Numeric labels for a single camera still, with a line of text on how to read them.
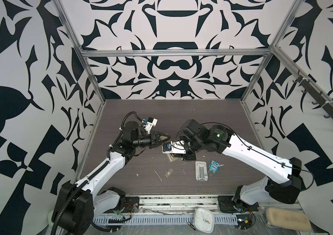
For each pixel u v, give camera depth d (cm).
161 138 70
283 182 41
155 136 66
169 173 85
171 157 67
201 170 83
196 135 49
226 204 74
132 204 73
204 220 67
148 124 72
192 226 68
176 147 54
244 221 71
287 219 67
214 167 85
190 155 59
